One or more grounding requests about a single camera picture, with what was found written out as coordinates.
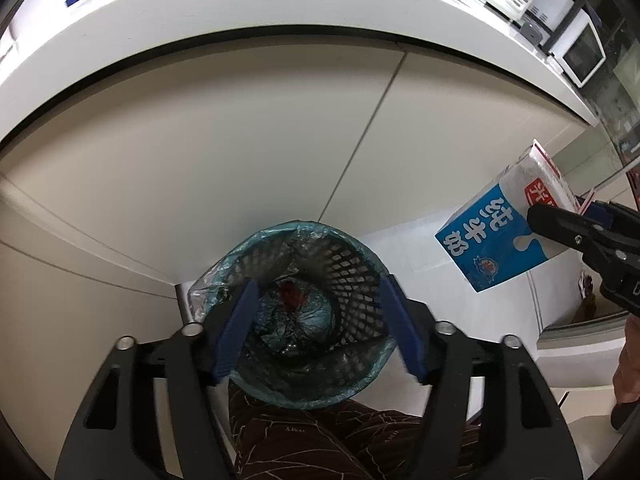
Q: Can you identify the black mesh trash bin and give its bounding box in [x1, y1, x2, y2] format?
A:
[188, 221, 396, 410]

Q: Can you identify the small black puck device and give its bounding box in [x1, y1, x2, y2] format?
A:
[520, 20, 544, 46]

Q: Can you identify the white microwave oven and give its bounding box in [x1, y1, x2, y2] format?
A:
[549, 10, 606, 88]

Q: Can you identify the red mesh net bag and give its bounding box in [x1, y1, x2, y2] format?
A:
[279, 281, 308, 311]

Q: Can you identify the person's right hand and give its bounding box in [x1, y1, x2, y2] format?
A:
[611, 314, 640, 431]

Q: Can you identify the blue white milk carton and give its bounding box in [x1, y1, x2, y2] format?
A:
[435, 141, 580, 292]

